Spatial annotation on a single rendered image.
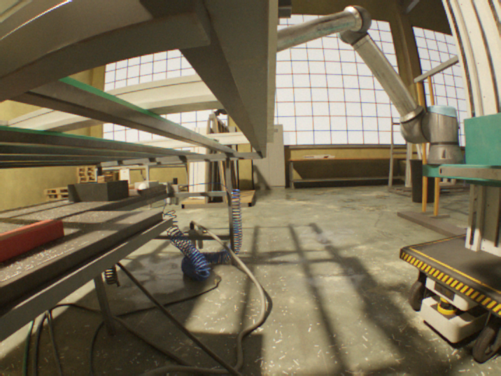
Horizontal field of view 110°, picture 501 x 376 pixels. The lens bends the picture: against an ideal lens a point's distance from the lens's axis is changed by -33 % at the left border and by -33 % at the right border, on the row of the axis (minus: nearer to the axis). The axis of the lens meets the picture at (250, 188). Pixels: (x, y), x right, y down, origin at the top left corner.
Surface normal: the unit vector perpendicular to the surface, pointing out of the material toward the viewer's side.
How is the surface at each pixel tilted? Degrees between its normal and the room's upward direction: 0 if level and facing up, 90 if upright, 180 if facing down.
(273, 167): 90
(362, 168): 90
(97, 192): 90
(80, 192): 90
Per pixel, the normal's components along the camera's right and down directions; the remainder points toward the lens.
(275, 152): -0.06, 0.09
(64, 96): 1.00, -0.04
